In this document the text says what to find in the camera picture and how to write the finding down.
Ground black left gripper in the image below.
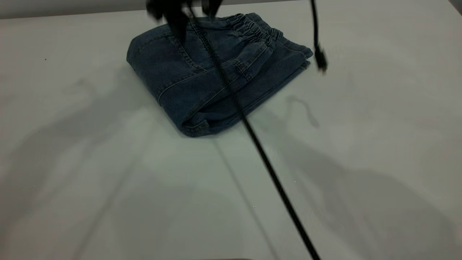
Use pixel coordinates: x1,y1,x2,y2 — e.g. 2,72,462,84
146,0,224,43

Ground black cable with plug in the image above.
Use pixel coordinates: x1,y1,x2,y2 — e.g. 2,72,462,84
310,0,328,74

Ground blue washed denim pants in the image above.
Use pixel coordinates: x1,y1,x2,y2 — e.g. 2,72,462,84
126,13,314,138

